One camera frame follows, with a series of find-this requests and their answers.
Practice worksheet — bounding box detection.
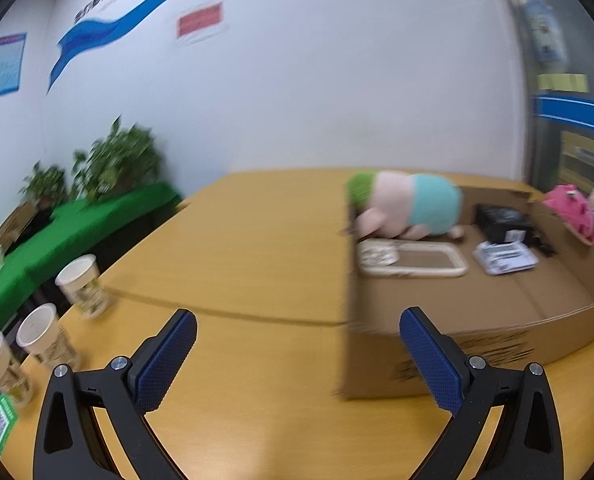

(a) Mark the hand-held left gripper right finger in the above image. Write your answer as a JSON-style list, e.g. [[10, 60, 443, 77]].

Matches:
[[399, 306, 564, 480]]

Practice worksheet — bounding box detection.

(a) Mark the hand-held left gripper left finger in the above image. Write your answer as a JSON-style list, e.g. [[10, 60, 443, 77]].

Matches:
[[33, 308, 198, 480]]

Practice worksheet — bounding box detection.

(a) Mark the beige framed drawing board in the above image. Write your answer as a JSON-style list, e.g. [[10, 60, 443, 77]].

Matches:
[[356, 238, 469, 279]]

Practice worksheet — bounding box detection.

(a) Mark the white printed packet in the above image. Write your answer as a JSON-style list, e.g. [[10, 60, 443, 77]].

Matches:
[[473, 241, 538, 276]]

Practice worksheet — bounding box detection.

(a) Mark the small black gadget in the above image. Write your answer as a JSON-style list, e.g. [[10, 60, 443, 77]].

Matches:
[[527, 227, 558, 257]]

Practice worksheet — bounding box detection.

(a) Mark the wooden desktop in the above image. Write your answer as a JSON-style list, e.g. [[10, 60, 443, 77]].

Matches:
[[0, 167, 594, 480]]

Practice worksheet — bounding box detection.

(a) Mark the paper cup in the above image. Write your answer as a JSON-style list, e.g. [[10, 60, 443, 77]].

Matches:
[[0, 331, 32, 406], [55, 254, 112, 320], [16, 303, 81, 368]]

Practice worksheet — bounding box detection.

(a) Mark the pig plush toy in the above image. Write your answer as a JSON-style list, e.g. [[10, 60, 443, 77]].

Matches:
[[346, 170, 465, 241]]

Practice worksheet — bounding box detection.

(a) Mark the black rectangular box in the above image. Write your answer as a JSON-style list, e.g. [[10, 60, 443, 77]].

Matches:
[[475, 203, 534, 243]]

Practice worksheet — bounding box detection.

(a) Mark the green tablecloth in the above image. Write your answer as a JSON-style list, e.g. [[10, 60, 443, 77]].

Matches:
[[0, 181, 182, 331]]

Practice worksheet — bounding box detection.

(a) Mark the small cardboard box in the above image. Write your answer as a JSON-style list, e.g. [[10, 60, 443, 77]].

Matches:
[[0, 201, 52, 256]]

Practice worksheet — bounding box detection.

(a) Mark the large potted plant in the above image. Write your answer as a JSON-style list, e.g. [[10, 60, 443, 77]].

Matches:
[[72, 116, 164, 203]]

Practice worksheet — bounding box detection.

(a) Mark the pink plush toy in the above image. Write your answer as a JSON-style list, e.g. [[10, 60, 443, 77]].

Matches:
[[543, 184, 594, 247]]

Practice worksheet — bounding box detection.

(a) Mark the small potted plant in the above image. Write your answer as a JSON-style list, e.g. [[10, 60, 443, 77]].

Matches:
[[19, 161, 68, 209]]

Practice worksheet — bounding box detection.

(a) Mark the blue door band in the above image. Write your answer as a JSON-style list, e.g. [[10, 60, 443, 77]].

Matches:
[[533, 94, 594, 138]]

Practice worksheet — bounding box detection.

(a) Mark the glass door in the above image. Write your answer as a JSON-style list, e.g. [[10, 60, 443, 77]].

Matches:
[[497, 0, 594, 201]]

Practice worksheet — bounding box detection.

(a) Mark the cartoon door sticker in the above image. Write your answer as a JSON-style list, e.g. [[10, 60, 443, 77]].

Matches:
[[524, 0, 568, 63]]

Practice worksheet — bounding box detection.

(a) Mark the blue wave wall decal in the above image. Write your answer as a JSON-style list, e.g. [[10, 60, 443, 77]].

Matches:
[[47, 0, 450, 96]]

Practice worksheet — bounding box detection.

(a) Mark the blue framed wall poster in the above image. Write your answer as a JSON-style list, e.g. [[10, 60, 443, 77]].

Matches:
[[0, 32, 28, 103]]

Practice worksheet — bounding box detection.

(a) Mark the red wall sign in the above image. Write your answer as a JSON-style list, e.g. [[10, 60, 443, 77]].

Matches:
[[176, 2, 225, 41]]

